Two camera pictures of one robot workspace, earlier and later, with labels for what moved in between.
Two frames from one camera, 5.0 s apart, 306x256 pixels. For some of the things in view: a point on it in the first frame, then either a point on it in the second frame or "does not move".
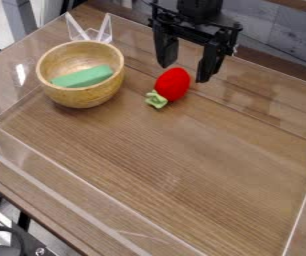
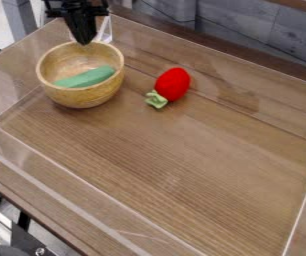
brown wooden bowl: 70,58 does not move
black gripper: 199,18 -> 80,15
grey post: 20,16 does not move
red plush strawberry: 173,85 does not move
